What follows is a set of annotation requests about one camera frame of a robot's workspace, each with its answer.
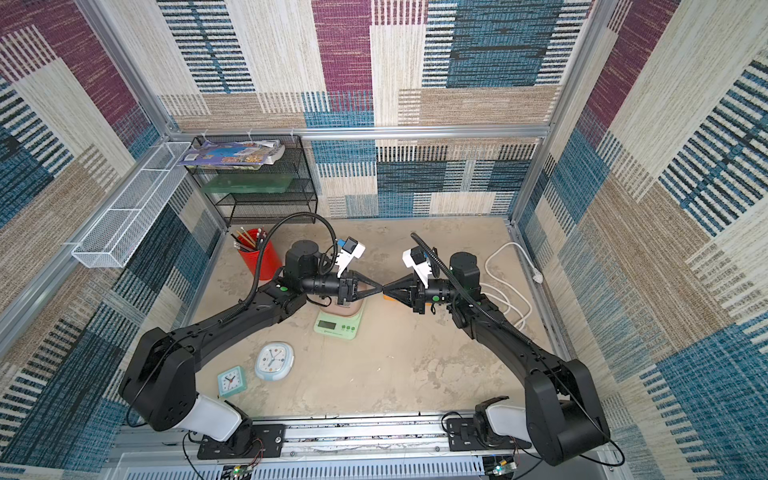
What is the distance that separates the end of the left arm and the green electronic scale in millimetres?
→ 204

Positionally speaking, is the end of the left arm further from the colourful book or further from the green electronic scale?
the colourful book

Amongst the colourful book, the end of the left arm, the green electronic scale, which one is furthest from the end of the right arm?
the colourful book

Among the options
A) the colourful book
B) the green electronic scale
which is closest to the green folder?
the colourful book

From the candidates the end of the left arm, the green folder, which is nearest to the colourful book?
the green folder

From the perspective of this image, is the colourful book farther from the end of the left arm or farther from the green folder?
the end of the left arm

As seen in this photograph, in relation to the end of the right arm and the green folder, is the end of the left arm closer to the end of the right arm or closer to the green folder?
the end of the right arm

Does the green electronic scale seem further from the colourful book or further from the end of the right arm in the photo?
the colourful book

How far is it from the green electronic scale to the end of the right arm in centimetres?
22

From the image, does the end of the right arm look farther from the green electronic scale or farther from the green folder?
the green folder

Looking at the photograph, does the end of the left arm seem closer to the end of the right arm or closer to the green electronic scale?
the end of the right arm

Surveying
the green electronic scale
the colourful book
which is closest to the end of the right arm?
the green electronic scale

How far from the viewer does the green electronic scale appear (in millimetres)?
910

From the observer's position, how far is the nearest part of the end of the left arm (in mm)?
675

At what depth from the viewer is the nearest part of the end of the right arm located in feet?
2.25
